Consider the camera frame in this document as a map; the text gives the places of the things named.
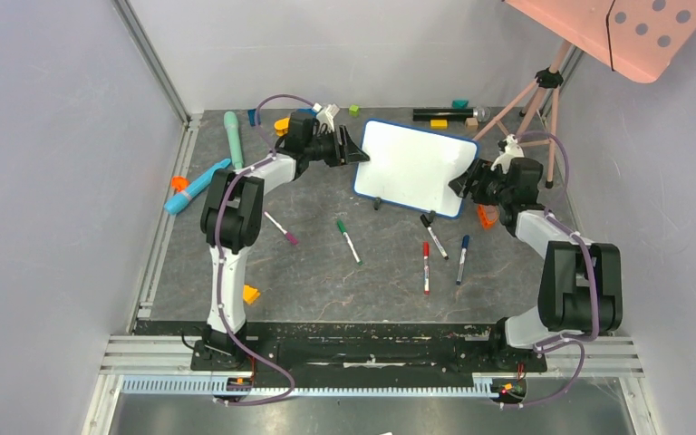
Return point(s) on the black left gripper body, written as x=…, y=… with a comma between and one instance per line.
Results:
x=326, y=148

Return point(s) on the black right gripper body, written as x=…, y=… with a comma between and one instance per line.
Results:
x=478, y=185

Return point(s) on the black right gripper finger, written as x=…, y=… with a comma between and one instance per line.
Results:
x=466, y=179
x=461, y=191

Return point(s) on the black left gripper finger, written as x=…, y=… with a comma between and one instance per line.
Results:
x=355, y=158
x=347, y=147

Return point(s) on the blue framed whiteboard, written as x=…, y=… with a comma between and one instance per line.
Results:
x=411, y=167

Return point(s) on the red cap marker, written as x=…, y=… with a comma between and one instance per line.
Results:
x=426, y=267

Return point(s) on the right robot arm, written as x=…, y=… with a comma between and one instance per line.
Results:
x=580, y=292

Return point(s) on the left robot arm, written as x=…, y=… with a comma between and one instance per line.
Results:
x=231, y=221

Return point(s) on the yellow oval toy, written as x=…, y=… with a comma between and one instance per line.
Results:
x=281, y=126

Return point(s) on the blue toy car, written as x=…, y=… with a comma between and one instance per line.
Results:
x=310, y=111

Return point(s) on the orange window toy block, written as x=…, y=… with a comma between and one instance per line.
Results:
x=488, y=216

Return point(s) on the black cap marker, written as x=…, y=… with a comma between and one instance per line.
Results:
x=427, y=224

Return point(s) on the blue cap marker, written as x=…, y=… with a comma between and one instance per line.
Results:
x=462, y=259

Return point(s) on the wooden cube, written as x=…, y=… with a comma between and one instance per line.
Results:
x=471, y=124

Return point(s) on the yellow small block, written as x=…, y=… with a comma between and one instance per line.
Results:
x=439, y=124

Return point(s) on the pink tripod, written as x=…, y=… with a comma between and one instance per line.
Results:
x=541, y=100

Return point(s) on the green cap marker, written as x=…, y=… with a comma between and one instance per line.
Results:
x=349, y=242

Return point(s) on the black tube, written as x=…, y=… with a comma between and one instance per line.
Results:
x=447, y=114

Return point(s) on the clear ball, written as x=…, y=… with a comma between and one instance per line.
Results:
x=482, y=113

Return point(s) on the teal block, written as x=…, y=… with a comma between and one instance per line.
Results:
x=460, y=104

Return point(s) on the large mint toy marker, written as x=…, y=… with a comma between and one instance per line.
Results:
x=231, y=124

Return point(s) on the purple cap marker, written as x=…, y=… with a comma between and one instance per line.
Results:
x=287, y=234

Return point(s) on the orange toy piece left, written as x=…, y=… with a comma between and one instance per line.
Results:
x=179, y=183

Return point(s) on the large blue toy marker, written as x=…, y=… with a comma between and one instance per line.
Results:
x=180, y=200

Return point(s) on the yellow toy block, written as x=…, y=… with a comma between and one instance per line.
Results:
x=250, y=294

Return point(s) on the pink perforated panel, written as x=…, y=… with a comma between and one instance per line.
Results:
x=636, y=38

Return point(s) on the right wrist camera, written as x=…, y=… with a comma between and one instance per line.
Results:
x=509, y=149

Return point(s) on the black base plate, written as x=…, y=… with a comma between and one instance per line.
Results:
x=351, y=355

